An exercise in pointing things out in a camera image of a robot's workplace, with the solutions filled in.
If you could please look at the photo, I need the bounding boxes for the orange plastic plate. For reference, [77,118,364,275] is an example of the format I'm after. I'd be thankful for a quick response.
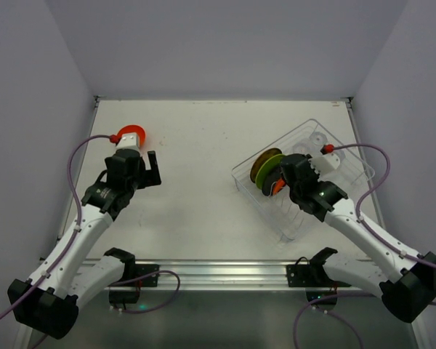
[271,178,286,196]

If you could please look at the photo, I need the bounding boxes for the orange plastic bowl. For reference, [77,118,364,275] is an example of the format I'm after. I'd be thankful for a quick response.
[117,124,146,149]

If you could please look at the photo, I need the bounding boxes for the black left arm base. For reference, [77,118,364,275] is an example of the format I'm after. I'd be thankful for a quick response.
[104,248,160,310]

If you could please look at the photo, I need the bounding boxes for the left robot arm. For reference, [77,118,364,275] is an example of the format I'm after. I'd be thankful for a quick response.
[7,149,161,340]

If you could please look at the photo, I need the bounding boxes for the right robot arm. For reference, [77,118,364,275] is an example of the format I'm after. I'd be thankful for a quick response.
[279,153,436,323]

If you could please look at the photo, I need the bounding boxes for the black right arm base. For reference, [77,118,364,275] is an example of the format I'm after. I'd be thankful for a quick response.
[286,247,351,302]

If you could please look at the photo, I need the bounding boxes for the black plastic plate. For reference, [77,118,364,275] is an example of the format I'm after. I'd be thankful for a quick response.
[261,168,280,196]

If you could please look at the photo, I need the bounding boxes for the clear plastic cup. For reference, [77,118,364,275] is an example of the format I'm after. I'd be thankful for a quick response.
[334,149,346,163]
[309,131,328,148]
[292,142,314,155]

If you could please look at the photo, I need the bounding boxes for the green plastic plate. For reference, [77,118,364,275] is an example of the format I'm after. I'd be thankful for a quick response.
[255,153,285,189]

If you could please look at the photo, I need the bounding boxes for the dark olive plastic plate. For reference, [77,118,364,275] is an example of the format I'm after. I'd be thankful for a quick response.
[249,148,282,183]

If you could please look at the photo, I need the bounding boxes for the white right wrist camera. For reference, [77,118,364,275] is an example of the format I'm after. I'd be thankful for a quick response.
[309,153,341,177]

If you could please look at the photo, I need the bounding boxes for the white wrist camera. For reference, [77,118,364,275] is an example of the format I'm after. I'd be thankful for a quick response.
[116,132,140,152]
[309,153,341,177]

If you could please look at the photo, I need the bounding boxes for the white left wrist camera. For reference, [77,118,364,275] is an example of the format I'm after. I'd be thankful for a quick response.
[116,132,140,152]

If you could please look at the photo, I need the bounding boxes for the white wire dish rack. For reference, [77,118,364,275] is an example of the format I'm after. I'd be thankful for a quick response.
[232,119,375,242]

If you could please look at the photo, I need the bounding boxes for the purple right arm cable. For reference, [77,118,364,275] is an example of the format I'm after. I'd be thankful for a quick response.
[294,143,436,349]

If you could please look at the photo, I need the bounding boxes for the aluminium mounting rail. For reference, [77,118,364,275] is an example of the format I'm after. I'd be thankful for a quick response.
[32,258,415,292]

